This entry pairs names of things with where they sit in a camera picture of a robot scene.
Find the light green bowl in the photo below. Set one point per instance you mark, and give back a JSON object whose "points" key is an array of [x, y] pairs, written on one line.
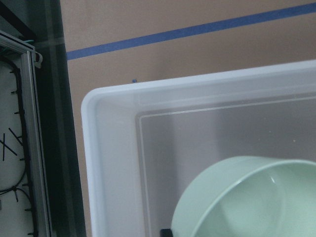
{"points": [[249, 197]]}

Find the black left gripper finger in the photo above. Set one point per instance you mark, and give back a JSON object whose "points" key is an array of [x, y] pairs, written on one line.
{"points": [[165, 233]]}

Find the translucent white plastic box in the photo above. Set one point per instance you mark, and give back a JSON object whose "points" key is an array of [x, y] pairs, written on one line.
{"points": [[145, 142]]}

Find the aluminium frame rail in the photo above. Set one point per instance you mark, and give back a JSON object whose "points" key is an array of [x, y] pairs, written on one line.
{"points": [[24, 205]]}

